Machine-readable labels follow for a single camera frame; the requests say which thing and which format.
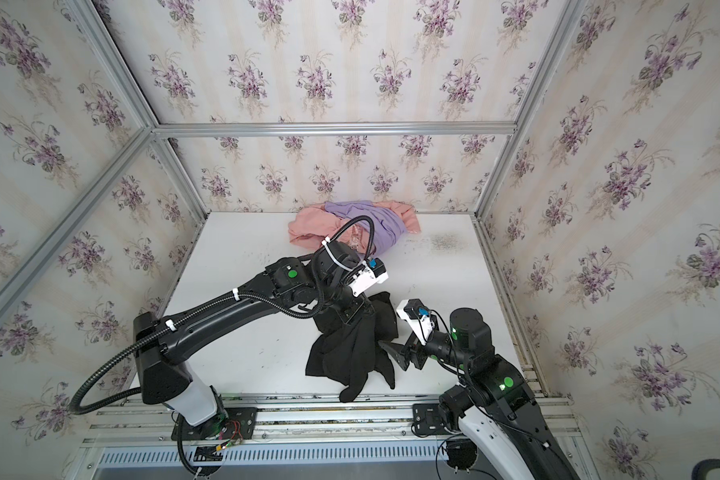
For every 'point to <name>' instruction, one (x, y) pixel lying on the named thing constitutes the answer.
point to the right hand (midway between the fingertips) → (388, 329)
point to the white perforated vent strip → (117, 459)
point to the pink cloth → (314, 225)
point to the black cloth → (344, 353)
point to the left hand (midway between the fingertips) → (374, 307)
